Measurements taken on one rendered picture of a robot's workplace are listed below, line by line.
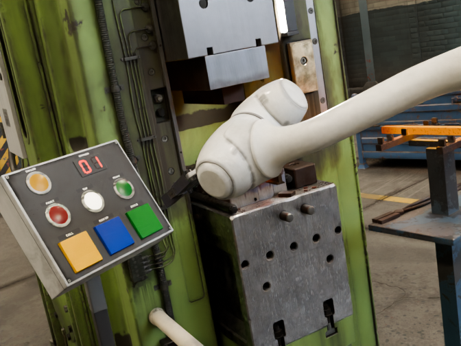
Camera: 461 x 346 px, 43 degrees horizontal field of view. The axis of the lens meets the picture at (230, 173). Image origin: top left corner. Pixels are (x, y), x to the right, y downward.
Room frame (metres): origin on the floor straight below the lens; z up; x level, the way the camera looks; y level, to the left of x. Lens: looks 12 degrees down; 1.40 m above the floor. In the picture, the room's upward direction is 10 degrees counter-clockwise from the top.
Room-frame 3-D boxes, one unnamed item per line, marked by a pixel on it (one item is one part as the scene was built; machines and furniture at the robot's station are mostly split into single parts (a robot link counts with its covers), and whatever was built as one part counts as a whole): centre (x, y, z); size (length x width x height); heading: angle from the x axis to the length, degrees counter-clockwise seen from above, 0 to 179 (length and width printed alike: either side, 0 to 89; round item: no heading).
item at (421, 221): (1.77, -0.65, 0.75); 0.40 x 0.30 x 0.02; 126
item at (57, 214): (1.26, 0.39, 1.09); 0.05 x 0.03 x 0.04; 117
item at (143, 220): (1.39, 0.23, 1.01); 0.07 x 0.05 x 0.07; 142
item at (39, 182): (1.29, 0.42, 1.16); 0.05 x 0.03 x 0.04; 117
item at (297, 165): (1.85, -0.21, 0.95); 0.12 x 0.08 x 0.06; 27
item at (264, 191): (1.91, 0.02, 0.96); 0.42 x 0.20 x 0.09; 27
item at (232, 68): (1.91, 0.02, 1.32); 0.42 x 0.20 x 0.10; 27
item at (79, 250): (1.23, 0.35, 1.01); 0.07 x 0.05 x 0.07; 142
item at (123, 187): (1.42, 0.26, 1.09); 0.05 x 0.03 x 0.04; 117
